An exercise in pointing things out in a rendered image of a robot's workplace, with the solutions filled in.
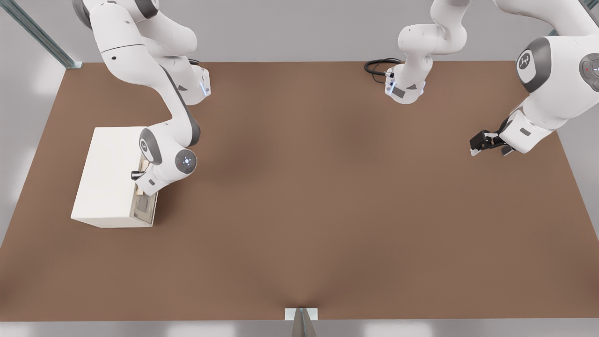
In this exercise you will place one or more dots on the white oven box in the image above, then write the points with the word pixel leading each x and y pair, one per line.
pixel 110 178

